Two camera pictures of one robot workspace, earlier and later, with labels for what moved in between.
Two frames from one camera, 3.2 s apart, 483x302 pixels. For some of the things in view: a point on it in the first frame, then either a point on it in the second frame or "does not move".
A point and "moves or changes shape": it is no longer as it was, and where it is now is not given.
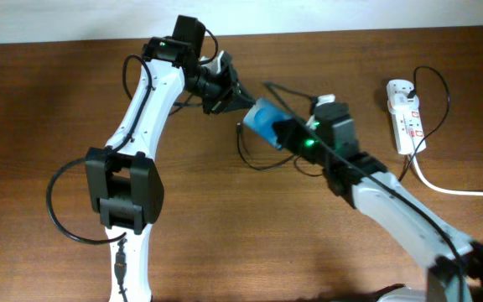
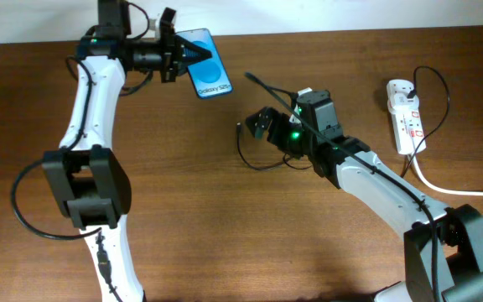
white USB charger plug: (400, 101) does not move
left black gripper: (229, 85) → (171, 54)
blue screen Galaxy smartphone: (262, 117) moves or changes shape
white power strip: (408, 128) does not move
